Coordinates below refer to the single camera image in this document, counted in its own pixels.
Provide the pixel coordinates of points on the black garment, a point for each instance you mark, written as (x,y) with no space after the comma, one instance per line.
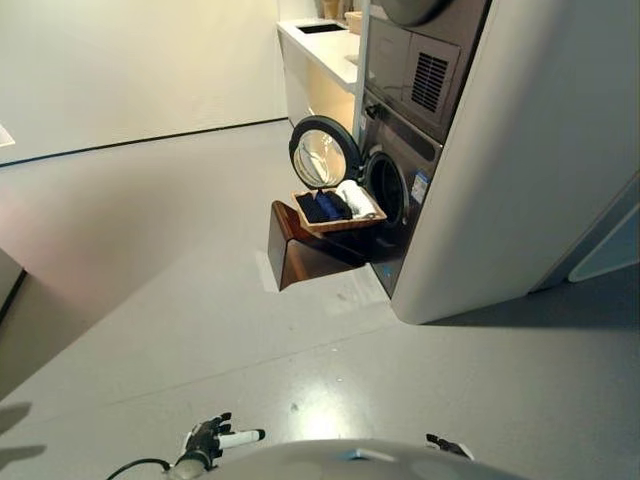
(311,207)

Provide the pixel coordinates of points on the white counter with sink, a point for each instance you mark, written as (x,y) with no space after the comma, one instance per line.
(320,55)

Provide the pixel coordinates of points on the blue garment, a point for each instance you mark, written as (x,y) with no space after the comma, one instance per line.
(330,204)

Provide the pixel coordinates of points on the blue energy label sticker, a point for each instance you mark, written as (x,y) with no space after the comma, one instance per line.
(420,184)

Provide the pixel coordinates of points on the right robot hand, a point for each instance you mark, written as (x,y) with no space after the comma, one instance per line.
(449,445)

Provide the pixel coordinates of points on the white towel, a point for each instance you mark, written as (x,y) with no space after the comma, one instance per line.
(356,199)

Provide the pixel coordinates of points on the robot grey torso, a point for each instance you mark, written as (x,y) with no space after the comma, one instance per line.
(345,461)

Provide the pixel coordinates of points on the grey dryer unit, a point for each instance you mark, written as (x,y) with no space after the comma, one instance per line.
(415,65)

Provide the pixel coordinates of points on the grey washing machine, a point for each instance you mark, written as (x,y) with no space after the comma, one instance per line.
(400,165)

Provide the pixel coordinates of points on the wicker laundry basket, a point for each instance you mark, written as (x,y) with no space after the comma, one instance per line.
(338,212)

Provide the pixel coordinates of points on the round washing machine door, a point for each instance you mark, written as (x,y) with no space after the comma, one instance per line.
(323,153)

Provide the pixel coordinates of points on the beige woven basket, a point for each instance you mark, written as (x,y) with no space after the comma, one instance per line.
(354,20)

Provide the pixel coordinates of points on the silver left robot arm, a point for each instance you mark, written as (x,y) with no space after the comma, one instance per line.
(190,467)

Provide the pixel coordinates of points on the white cabinet enclosure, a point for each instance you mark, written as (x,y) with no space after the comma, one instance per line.
(520,160)

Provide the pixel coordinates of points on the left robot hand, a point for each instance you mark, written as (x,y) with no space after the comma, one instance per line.
(210,436)

